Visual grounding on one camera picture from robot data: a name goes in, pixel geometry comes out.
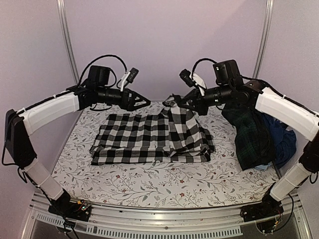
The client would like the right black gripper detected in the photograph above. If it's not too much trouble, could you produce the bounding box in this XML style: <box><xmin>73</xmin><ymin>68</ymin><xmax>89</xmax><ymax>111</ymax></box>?
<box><xmin>178</xmin><ymin>83</ymin><xmax>234</xmax><ymax>115</ymax></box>

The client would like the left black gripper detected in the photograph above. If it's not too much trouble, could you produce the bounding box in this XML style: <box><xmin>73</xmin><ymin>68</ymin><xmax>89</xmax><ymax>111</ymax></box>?
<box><xmin>97</xmin><ymin>86</ymin><xmax>152</xmax><ymax>112</ymax></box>

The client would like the black white checkered shirt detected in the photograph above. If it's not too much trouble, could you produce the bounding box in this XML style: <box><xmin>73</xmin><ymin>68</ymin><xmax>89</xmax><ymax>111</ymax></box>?
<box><xmin>89</xmin><ymin>95</ymin><xmax>215</xmax><ymax>165</ymax></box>

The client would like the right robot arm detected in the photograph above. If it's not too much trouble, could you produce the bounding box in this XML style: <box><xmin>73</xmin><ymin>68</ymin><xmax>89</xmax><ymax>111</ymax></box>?
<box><xmin>178</xmin><ymin>58</ymin><xmax>319</xmax><ymax>217</ymax></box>

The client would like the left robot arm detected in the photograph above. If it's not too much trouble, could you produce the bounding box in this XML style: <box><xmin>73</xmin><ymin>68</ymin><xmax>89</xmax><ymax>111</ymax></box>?
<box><xmin>3</xmin><ymin>65</ymin><xmax>150</xmax><ymax>216</ymax></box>

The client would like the dark green plaid garment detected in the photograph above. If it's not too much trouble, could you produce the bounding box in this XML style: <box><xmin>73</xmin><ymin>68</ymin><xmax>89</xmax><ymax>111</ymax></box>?
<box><xmin>221</xmin><ymin>103</ymin><xmax>275</xmax><ymax>170</ymax></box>

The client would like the floral patterned table mat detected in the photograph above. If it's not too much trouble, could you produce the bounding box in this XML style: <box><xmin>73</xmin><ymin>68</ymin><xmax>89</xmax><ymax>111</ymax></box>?
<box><xmin>52</xmin><ymin>108</ymin><xmax>278</xmax><ymax>208</ymax></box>

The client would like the light blue garment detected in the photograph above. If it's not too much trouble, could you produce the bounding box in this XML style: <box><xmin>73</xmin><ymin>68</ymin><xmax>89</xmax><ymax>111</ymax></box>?
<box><xmin>254</xmin><ymin>162</ymin><xmax>272</xmax><ymax>171</ymax></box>

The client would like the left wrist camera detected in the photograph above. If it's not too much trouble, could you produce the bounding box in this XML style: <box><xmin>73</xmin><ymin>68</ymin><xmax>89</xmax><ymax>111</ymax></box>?
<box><xmin>118</xmin><ymin>68</ymin><xmax>139</xmax><ymax>92</ymax></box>

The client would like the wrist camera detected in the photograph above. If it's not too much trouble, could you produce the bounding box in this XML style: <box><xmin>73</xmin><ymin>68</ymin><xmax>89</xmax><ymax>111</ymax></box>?
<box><xmin>179</xmin><ymin>69</ymin><xmax>207</xmax><ymax>96</ymax></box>
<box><xmin>118</xmin><ymin>68</ymin><xmax>139</xmax><ymax>92</ymax></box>

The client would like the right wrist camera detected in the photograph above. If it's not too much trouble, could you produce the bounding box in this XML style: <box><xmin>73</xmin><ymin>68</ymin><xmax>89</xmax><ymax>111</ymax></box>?
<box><xmin>179</xmin><ymin>69</ymin><xmax>207</xmax><ymax>96</ymax></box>

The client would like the left aluminium frame post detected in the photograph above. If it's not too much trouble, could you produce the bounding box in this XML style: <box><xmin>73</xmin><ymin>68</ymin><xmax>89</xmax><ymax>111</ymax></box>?
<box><xmin>56</xmin><ymin>0</ymin><xmax>79</xmax><ymax>84</ymax></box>

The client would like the aluminium frame post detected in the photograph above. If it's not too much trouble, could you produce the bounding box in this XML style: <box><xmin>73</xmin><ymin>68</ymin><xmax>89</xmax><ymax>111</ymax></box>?
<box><xmin>253</xmin><ymin>0</ymin><xmax>274</xmax><ymax>78</ymax></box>
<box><xmin>56</xmin><ymin>0</ymin><xmax>79</xmax><ymax>84</ymax></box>

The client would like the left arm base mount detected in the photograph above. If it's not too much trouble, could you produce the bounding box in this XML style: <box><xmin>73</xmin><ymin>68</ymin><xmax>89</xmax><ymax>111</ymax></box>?
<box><xmin>48</xmin><ymin>200</ymin><xmax>92</xmax><ymax>222</ymax></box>

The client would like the right aluminium frame post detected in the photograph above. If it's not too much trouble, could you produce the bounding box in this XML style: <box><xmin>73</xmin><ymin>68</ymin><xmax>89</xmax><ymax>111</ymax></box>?
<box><xmin>253</xmin><ymin>0</ymin><xmax>274</xmax><ymax>78</ymax></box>

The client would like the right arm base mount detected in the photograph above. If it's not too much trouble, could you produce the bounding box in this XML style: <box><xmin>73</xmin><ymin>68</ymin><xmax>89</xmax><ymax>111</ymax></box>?
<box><xmin>240</xmin><ymin>201</ymin><xmax>284</xmax><ymax>222</ymax></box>

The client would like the front aluminium rail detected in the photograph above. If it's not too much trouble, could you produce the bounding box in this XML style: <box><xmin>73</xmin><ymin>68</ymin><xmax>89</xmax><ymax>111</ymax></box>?
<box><xmin>22</xmin><ymin>193</ymin><xmax>313</xmax><ymax>239</ymax></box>

